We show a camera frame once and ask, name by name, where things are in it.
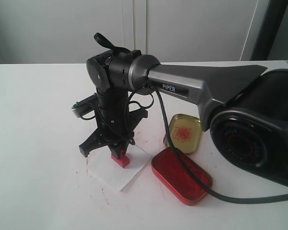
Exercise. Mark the dark vertical post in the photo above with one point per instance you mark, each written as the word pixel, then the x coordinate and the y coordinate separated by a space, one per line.
pixel 272 20

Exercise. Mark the white cabinet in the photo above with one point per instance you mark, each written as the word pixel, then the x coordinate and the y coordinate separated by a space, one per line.
pixel 61 31

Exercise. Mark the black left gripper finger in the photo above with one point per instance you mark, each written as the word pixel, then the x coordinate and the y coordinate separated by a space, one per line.
pixel 118 149

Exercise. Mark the red stamp block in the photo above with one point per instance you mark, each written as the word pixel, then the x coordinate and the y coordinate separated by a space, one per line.
pixel 120 158

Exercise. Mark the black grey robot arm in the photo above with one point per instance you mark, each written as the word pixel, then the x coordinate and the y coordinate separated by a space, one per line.
pixel 245 108

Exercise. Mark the red ink pad tin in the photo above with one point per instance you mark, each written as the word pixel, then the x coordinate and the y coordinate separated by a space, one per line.
pixel 169 170

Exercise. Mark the gold tin lid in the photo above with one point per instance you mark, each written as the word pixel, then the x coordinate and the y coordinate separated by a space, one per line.
pixel 185 132

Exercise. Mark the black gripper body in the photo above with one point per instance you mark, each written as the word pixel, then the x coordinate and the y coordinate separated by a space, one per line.
pixel 116 118

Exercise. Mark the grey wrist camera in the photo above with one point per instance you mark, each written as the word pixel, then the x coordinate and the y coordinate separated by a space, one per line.
pixel 84 106

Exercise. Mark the white paper sheet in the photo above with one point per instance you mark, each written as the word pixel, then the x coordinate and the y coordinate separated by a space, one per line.
pixel 105 169

